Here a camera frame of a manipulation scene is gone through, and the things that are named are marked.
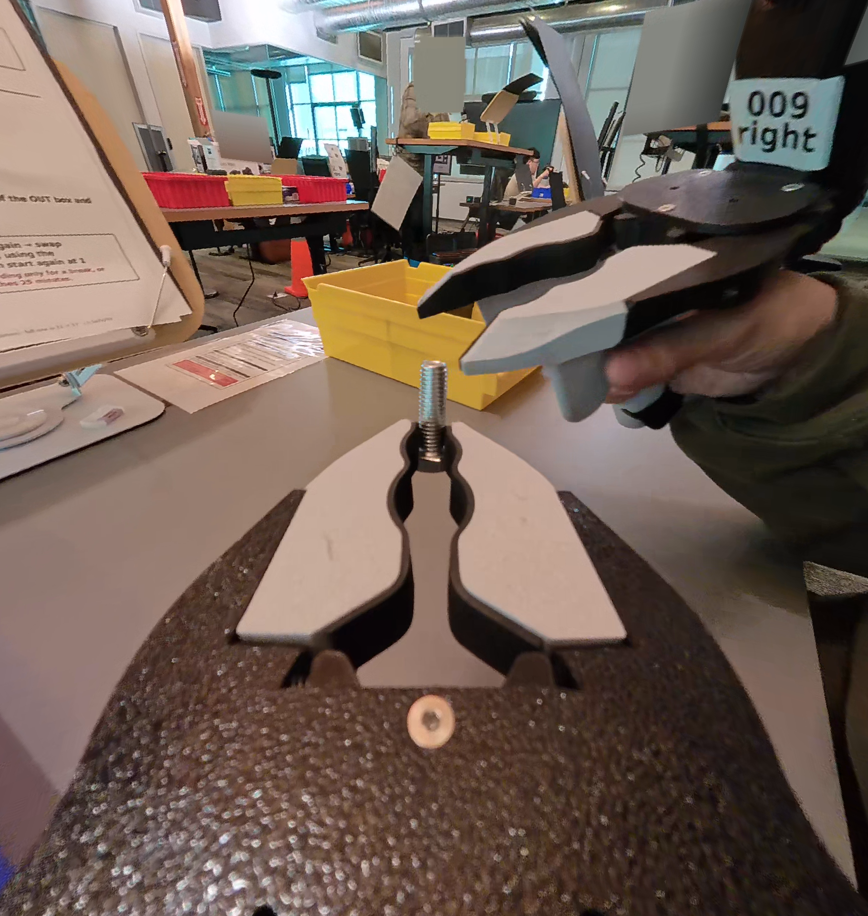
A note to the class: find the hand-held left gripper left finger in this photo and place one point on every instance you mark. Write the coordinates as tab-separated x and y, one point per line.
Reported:
327	558

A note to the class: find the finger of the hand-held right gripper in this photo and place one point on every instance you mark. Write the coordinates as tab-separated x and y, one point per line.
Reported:
563	322
527	250

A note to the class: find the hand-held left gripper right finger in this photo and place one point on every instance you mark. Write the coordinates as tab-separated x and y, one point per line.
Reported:
534	558

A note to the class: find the steel bolt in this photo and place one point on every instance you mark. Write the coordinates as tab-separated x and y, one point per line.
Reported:
432	408

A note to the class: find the yellow plastic bin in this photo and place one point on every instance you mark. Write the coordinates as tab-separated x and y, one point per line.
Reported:
254	191
377	329
492	138
452	131

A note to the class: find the person's right forearm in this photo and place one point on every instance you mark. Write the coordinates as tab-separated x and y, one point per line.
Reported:
799	458

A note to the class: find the standing desk wooden top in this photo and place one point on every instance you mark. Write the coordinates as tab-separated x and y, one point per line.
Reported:
462	147

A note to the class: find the grey desk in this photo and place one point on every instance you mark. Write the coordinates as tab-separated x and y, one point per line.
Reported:
155	501

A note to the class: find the person's right hand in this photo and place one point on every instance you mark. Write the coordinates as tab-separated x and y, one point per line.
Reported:
749	343

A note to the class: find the laminated barcode sheet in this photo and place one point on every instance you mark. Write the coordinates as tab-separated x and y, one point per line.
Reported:
226	365

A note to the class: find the red plastic bin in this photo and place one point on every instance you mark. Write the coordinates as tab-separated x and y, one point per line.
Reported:
187	190
312	188

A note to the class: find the orange traffic cone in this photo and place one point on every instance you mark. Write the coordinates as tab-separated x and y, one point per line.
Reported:
299	275

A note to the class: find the small white label tag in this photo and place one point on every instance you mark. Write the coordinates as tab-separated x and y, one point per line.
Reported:
103	416

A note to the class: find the long wooden table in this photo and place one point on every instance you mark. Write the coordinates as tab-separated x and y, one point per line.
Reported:
262	213

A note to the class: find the white clipboard stand base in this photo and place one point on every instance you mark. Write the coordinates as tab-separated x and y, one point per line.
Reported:
19	458

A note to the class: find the printed instruction sheet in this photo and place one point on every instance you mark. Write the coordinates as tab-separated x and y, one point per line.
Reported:
48	236

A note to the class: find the silver ventilation duct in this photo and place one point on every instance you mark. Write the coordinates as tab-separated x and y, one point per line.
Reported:
477	14

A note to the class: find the wooden support post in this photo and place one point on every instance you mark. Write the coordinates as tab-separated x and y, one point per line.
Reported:
187	64

